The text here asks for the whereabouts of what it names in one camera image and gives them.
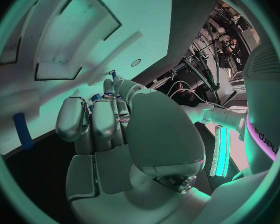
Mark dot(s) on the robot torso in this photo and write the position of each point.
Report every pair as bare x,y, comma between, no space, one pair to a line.
261,97

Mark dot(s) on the glowing light bar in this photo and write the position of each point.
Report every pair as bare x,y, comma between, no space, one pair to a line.
221,149

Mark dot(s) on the blue peg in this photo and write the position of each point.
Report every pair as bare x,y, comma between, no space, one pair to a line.
113,74

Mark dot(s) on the white task board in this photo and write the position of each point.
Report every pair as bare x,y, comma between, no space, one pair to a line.
140,18

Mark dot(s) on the person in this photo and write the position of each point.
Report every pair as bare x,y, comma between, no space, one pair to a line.
232,43

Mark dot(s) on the metal tripod stand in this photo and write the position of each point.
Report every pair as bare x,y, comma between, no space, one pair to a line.
216,63

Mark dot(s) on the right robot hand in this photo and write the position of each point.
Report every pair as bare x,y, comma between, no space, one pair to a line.
163,130

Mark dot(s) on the blue block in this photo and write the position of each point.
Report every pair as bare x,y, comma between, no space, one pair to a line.
97,97

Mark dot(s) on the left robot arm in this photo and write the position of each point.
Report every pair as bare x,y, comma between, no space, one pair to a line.
224,115

